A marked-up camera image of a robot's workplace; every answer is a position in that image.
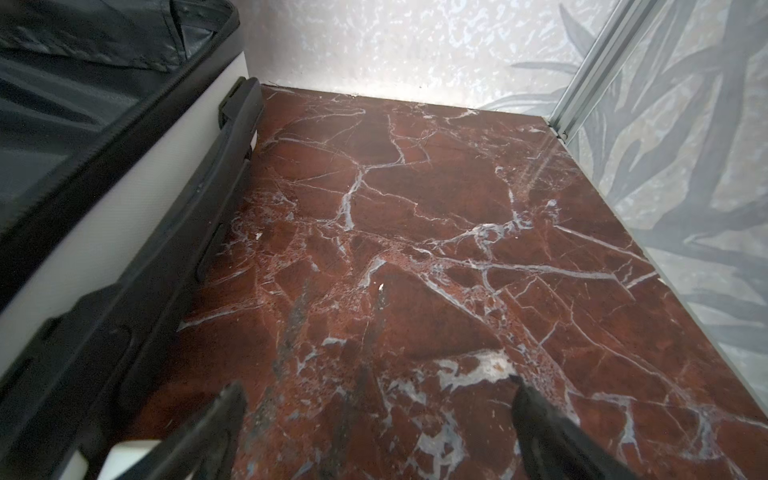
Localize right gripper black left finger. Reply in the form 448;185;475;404
119;381;247;480

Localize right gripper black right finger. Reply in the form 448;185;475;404
509;375;636;480

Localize white hard-shell suitcase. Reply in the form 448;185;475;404
1;1;265;479

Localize aluminium cage frame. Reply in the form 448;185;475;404
548;0;665;144

